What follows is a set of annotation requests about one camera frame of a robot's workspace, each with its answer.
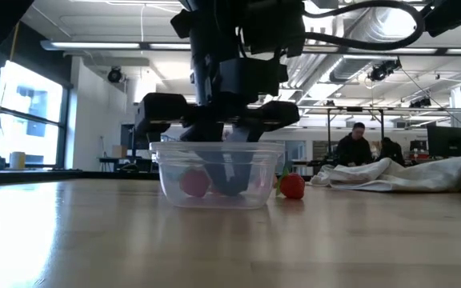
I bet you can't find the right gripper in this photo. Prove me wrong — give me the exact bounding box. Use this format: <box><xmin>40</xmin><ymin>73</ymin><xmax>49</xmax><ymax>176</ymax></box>
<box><xmin>422</xmin><ymin>0</ymin><xmax>461</xmax><ymax>38</ymax></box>

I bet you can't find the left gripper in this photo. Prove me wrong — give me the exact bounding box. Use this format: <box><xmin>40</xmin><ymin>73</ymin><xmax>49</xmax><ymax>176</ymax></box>
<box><xmin>134</xmin><ymin>92</ymin><xmax>300</xmax><ymax>196</ymax></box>

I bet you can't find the red strawberry long stem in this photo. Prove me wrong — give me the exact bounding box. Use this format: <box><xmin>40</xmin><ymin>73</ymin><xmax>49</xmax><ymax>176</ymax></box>
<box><xmin>178</xmin><ymin>166</ymin><xmax>212</xmax><ymax>198</ymax></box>

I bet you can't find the clear plastic tupperware container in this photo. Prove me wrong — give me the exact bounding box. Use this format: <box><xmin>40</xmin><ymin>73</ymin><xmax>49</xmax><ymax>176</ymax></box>
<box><xmin>149</xmin><ymin>141</ymin><xmax>287</xmax><ymax>210</ymax></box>

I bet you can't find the red strawberry with leaf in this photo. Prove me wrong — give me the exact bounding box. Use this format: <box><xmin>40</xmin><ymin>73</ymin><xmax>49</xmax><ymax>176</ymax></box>
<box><xmin>275</xmin><ymin>166</ymin><xmax>307</xmax><ymax>200</ymax></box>

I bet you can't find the black computer monitor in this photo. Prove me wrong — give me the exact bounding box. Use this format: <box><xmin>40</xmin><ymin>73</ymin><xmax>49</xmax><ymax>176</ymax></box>
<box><xmin>120</xmin><ymin>123</ymin><xmax>138</xmax><ymax>152</ymax></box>
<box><xmin>427</xmin><ymin>125</ymin><xmax>461</xmax><ymax>160</ymax></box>

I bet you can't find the dark background desk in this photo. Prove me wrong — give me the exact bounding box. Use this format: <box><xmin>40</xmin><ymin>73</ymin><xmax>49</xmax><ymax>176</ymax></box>
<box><xmin>98</xmin><ymin>156</ymin><xmax>154</xmax><ymax>173</ymax></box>

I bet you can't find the person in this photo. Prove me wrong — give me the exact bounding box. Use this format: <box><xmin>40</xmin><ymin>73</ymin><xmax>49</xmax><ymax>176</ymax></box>
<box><xmin>377</xmin><ymin>137</ymin><xmax>407</xmax><ymax>165</ymax></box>
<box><xmin>335</xmin><ymin>122</ymin><xmax>375</xmax><ymax>168</ymax></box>

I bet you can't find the white checked cloth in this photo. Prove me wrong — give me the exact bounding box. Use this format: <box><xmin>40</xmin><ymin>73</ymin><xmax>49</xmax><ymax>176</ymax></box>
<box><xmin>309</xmin><ymin>154</ymin><xmax>461</xmax><ymax>193</ymax></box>

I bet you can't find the black overhead rig beam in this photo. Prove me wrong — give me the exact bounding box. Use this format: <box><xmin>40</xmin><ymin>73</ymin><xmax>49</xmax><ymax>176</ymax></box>
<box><xmin>40</xmin><ymin>38</ymin><xmax>461</xmax><ymax>56</ymax></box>

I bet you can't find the large room window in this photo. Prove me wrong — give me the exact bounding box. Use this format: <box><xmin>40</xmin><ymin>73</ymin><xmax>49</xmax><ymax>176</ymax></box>
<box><xmin>0</xmin><ymin>59</ymin><xmax>71</xmax><ymax>171</ymax></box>

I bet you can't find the white cylindrical cup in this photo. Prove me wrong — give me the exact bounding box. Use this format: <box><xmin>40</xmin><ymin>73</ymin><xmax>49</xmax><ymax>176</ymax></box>
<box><xmin>9</xmin><ymin>150</ymin><xmax>27</xmax><ymax>170</ymax></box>

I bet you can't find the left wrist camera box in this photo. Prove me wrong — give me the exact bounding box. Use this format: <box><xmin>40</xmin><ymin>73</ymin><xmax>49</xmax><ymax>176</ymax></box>
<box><xmin>218</xmin><ymin>58</ymin><xmax>288</xmax><ymax>97</ymax></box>

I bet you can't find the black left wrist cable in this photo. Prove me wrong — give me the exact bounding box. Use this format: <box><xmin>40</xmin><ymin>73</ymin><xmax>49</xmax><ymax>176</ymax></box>
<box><xmin>302</xmin><ymin>0</ymin><xmax>427</xmax><ymax>52</ymax></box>

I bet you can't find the black round ceiling camera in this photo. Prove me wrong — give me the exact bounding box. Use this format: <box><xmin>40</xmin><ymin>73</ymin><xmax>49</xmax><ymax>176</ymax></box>
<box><xmin>106</xmin><ymin>66</ymin><xmax>126</xmax><ymax>84</ymax></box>
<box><xmin>367</xmin><ymin>58</ymin><xmax>403</xmax><ymax>83</ymax></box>

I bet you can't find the black background rig frame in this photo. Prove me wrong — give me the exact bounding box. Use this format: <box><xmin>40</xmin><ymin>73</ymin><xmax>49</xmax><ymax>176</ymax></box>
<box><xmin>325</xmin><ymin>106</ymin><xmax>387</xmax><ymax>155</ymax></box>

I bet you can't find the black aluminium table frame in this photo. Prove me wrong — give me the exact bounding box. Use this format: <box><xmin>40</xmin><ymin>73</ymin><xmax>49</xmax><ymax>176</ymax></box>
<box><xmin>0</xmin><ymin>170</ymin><xmax>461</xmax><ymax>194</ymax></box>

